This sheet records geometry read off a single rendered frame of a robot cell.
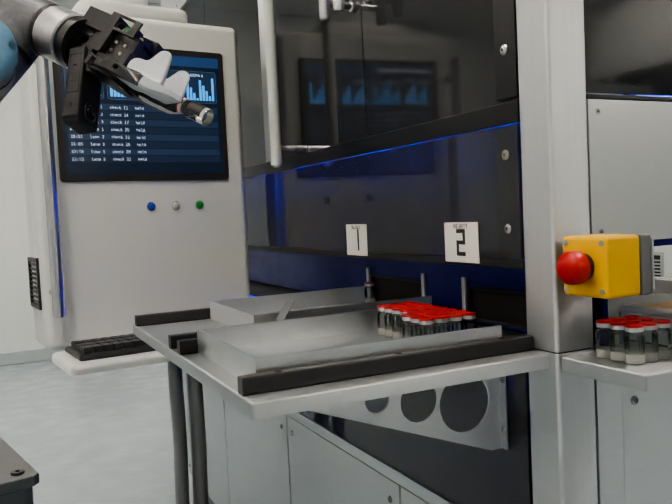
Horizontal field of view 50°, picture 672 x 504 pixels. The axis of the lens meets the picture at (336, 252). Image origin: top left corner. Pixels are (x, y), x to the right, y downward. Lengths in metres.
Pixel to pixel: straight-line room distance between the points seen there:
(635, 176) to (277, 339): 0.55
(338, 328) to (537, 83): 0.47
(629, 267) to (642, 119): 0.25
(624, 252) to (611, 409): 0.24
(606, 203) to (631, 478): 0.37
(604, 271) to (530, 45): 0.31
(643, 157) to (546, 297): 0.24
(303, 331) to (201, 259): 0.71
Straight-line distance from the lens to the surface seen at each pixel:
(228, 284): 1.81
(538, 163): 0.95
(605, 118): 1.01
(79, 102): 0.99
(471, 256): 1.07
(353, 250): 1.39
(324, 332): 1.12
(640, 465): 1.10
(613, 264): 0.87
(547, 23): 0.96
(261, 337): 1.08
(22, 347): 6.32
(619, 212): 1.01
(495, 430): 1.06
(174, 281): 1.76
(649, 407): 1.09
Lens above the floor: 1.07
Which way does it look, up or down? 3 degrees down
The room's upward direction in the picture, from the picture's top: 3 degrees counter-clockwise
